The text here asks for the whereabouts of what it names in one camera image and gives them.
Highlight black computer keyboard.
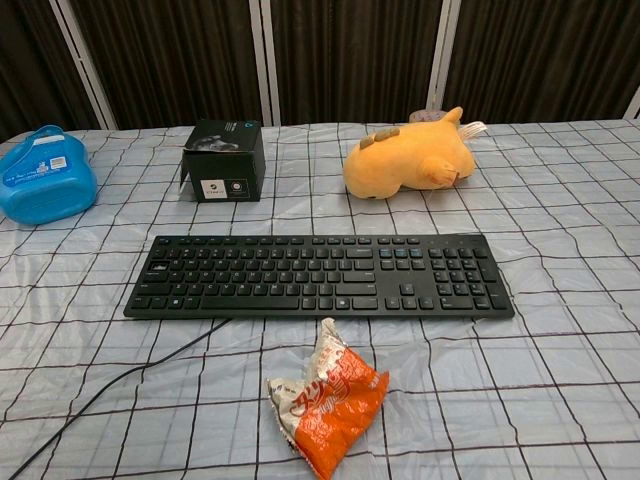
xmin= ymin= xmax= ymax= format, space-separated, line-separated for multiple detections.
xmin=123 ymin=234 xmax=517 ymax=321

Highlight yellow plush toy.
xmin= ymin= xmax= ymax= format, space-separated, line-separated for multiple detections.
xmin=343 ymin=106 xmax=488 ymax=202

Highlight black cardboard product box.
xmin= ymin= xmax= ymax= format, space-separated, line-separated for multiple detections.
xmin=178 ymin=118 xmax=266 ymax=204

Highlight orange white snack bag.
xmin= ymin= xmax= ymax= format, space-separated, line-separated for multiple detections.
xmin=266 ymin=317 xmax=391 ymax=467

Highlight black folding screen panels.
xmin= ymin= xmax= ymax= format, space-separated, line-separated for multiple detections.
xmin=0 ymin=0 xmax=640 ymax=144

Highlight checkered light blue tablecloth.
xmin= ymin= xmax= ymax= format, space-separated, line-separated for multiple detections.
xmin=0 ymin=117 xmax=640 ymax=480

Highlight blue detergent bottle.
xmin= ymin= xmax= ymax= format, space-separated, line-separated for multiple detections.
xmin=0 ymin=125 xmax=100 ymax=230

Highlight black keyboard cable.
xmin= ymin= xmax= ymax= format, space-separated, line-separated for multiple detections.
xmin=0 ymin=318 xmax=230 ymax=472

